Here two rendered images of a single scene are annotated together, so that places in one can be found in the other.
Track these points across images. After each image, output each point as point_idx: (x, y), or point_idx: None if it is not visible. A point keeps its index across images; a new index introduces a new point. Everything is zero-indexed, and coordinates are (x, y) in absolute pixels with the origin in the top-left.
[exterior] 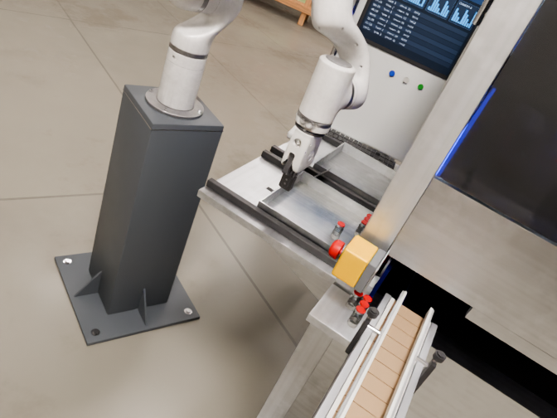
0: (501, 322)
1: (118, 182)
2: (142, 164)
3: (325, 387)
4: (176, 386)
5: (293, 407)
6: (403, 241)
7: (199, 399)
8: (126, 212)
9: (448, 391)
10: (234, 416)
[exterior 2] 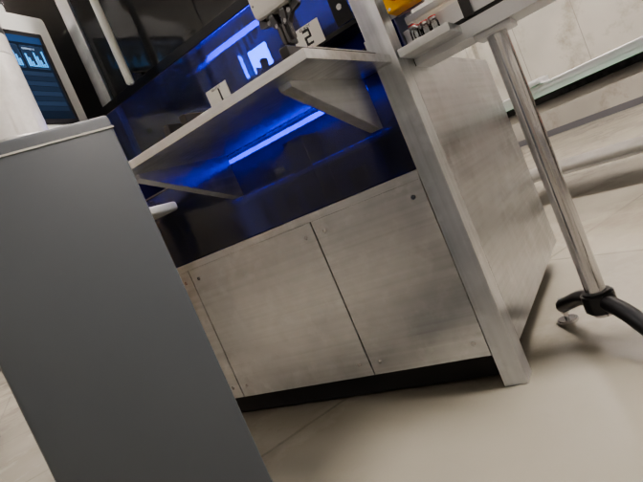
0: (416, 9)
1: (101, 361)
2: (147, 208)
3: (453, 158)
4: (438, 467)
5: (467, 208)
6: None
7: (443, 441)
8: (188, 353)
9: (446, 79)
10: (447, 410)
